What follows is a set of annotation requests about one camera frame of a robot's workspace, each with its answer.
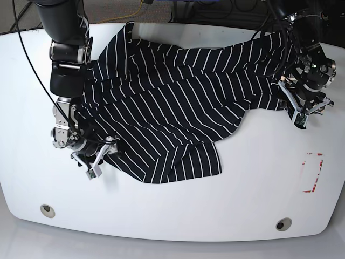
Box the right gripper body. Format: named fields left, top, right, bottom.
left=71, top=135, right=120, bottom=172

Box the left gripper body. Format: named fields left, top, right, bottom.
left=273, top=78, right=334, bottom=124

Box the black white striped t-shirt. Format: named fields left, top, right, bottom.
left=77, top=22, right=295, bottom=184

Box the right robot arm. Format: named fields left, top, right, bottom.
left=35, top=1, right=120, bottom=179

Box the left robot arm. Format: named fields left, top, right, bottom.
left=251, top=1, right=336, bottom=130

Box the red tape rectangle marking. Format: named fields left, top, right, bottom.
left=299, top=153, right=324, bottom=193

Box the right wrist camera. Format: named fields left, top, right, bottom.
left=86, top=166, right=102, bottom=180

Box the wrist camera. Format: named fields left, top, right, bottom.
left=86, top=166, right=102, bottom=180
left=294, top=112, right=309, bottom=130

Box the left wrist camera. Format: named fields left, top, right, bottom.
left=294, top=112, right=309, bottom=130

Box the left table cable grommet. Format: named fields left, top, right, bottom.
left=40, top=204, right=56, bottom=219

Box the table cable grommet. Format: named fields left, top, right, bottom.
left=40, top=204, right=56, bottom=219
left=275, top=217, right=292, bottom=231

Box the right table cable grommet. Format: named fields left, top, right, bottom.
left=275, top=217, right=292, bottom=231

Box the yellow floor cable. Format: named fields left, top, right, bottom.
left=98, top=0, right=143, bottom=24

